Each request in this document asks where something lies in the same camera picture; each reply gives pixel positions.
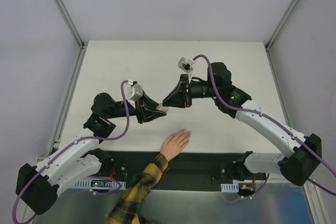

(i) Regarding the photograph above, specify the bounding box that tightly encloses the white cable duct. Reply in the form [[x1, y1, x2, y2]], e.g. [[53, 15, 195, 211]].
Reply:
[[220, 183, 239, 193], [70, 178, 126, 190]]

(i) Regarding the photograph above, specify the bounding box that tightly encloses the right white cable duct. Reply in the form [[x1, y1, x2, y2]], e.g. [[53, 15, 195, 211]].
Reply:
[[220, 183, 239, 193]]

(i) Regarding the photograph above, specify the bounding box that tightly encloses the left aluminium frame rail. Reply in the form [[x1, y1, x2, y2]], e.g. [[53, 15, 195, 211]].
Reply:
[[19, 45, 89, 224]]

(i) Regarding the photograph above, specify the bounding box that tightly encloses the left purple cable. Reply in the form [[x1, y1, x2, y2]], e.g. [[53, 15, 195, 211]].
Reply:
[[12, 80, 132, 222]]

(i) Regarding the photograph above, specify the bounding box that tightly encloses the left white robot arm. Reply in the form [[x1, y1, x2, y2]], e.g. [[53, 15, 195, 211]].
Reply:
[[16, 86, 168, 215]]

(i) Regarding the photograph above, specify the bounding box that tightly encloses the purple cable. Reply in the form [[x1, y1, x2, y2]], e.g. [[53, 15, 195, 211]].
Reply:
[[12, 80, 132, 222], [193, 54, 336, 202]]

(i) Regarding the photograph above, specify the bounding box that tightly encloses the left aluminium frame post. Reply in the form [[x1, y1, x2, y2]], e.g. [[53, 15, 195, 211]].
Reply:
[[54, 0, 85, 49]]

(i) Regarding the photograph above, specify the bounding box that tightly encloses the right aluminium frame rail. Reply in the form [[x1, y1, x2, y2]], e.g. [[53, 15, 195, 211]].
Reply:
[[265, 48, 331, 224]]

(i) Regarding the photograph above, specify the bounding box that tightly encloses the beige nail polish bottle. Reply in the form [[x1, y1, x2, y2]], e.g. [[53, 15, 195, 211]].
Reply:
[[156, 103, 169, 113]]

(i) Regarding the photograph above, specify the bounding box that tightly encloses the aluminium frame rail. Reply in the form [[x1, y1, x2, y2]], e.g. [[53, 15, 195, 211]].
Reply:
[[19, 45, 89, 224], [265, 48, 331, 224]]

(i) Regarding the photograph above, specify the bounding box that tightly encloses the left white cable duct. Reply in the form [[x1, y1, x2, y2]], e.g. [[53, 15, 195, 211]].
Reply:
[[70, 178, 126, 190]]

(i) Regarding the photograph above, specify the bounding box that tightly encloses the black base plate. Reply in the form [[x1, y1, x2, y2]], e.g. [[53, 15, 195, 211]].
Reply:
[[95, 151, 243, 191]]

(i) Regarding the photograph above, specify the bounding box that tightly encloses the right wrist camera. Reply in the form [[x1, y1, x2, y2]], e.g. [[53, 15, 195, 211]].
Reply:
[[177, 57, 195, 74]]

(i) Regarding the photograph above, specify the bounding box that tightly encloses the aluminium frame post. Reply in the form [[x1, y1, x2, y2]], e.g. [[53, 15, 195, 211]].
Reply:
[[54, 0, 85, 49], [265, 0, 301, 52]]

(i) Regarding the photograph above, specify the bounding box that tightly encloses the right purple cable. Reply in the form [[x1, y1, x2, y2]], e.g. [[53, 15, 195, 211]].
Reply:
[[193, 54, 336, 202]]

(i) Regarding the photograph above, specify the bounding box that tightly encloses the yellow plaid sleeve forearm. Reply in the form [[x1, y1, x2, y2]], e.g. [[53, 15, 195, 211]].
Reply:
[[104, 154, 169, 223]]

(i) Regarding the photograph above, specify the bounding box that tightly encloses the right aluminium frame post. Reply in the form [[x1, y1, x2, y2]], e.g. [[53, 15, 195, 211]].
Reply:
[[265, 0, 301, 52]]

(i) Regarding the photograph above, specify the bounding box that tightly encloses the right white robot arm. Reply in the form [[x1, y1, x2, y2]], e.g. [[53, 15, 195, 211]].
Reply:
[[163, 58, 322, 186]]

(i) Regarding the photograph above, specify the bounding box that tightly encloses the person's hand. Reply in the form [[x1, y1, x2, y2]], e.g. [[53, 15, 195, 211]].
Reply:
[[160, 129, 191, 162]]

